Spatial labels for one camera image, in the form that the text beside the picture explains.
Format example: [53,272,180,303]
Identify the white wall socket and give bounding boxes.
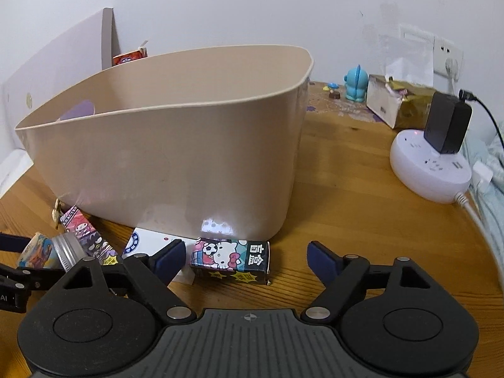
[432,35,465,82]

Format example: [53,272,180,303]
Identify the light blue blanket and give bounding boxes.
[460,120,504,247]

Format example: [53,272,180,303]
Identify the small beige trinket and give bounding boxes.
[51,198,64,230]

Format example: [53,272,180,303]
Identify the black charger adapter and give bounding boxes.
[423,91,473,155]

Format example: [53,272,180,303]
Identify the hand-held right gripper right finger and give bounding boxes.
[301,240,446,322]

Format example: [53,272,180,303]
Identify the pink cartoon print box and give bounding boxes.
[59,205,123,267]

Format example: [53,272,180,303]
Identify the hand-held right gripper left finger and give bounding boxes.
[50,239,198,321]

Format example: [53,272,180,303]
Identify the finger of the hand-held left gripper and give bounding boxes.
[0,263,68,293]
[0,232,31,254]

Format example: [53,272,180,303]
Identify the white plug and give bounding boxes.
[470,160,493,188]

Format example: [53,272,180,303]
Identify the gold tissue box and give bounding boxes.
[366,74,438,130]

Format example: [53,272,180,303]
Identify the small jar with metal lid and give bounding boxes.
[18,231,86,273]

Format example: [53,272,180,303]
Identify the white round power strip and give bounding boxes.
[389,129,473,205]

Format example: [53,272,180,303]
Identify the blue toy figurine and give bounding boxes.
[344,64,370,102]

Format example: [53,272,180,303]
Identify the white power cable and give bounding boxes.
[453,190,504,282]

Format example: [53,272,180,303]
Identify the cartoon cat print box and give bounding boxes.
[190,237,272,286]

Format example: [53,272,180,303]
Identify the beige plastic storage bin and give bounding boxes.
[15,44,315,242]

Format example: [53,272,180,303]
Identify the purple patterned sheet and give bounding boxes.
[305,82,379,123]

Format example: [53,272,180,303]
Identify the white flat packet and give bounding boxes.
[120,227,198,285]

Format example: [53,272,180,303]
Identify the black cable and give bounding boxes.
[457,88,504,144]

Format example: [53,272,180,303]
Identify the white cardboard board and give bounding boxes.
[0,7,121,198]

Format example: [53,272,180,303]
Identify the clear plastic bag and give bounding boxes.
[377,32,436,88]

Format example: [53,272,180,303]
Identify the red carton box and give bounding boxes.
[111,41,151,67]

